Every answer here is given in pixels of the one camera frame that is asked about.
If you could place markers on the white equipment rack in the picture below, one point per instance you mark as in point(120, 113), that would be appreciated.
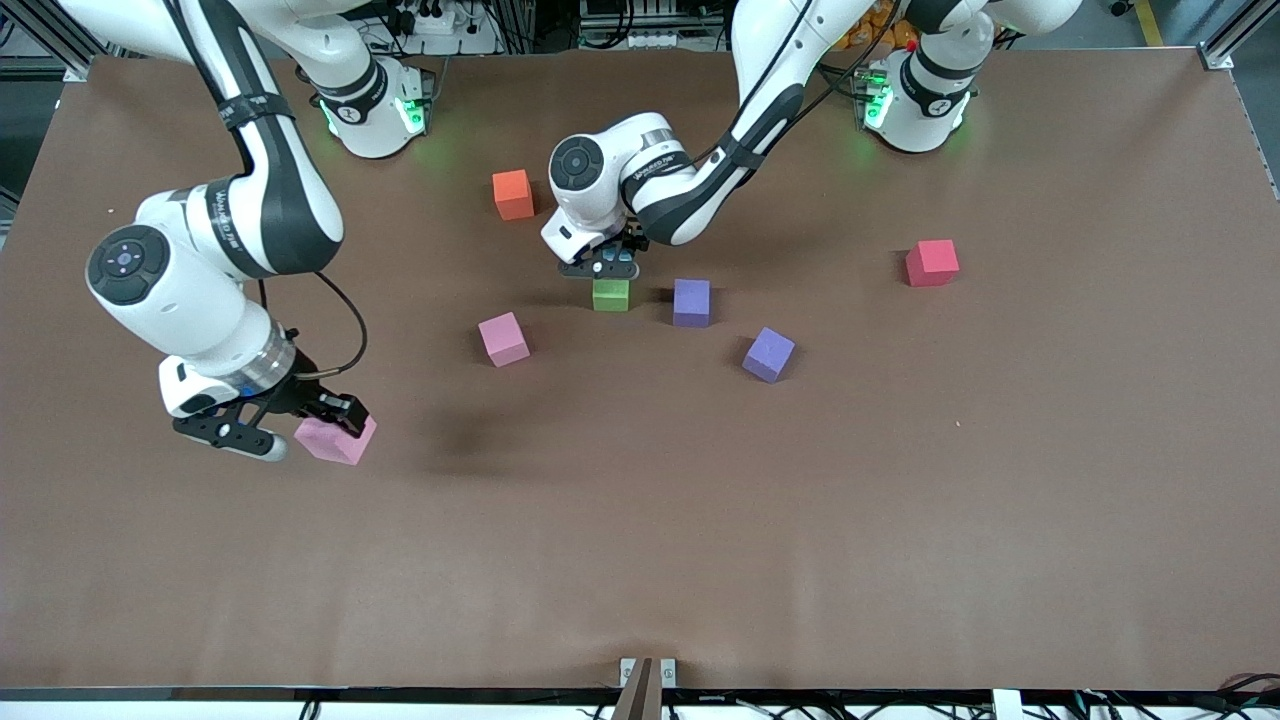
point(635, 20)

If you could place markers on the small grey metal bracket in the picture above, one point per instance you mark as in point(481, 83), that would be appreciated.
point(627, 668)
point(668, 672)

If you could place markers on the pile of orange bags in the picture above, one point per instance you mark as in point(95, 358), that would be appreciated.
point(880, 35)

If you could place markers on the aluminium frame profile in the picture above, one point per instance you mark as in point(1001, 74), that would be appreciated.
point(1235, 35)
point(40, 45)

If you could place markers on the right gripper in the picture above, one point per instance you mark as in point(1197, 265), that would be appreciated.
point(298, 394)

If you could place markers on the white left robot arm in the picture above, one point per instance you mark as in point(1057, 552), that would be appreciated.
point(770, 90)

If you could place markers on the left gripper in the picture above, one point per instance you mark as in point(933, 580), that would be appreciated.
point(634, 241)

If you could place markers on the red foam block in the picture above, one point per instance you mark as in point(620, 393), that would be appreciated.
point(932, 262)

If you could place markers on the large table cover sheet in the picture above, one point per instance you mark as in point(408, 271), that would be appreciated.
point(640, 520)

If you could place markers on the purple foam block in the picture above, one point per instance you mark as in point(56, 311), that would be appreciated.
point(691, 302)
point(768, 354)

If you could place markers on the green foam block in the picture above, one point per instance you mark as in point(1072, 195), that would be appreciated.
point(611, 297)

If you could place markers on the pink foam block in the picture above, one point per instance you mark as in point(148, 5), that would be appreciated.
point(503, 338)
point(330, 448)

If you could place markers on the orange foam block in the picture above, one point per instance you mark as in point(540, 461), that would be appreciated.
point(513, 194)

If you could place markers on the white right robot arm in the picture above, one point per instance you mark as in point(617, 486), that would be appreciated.
point(270, 200)

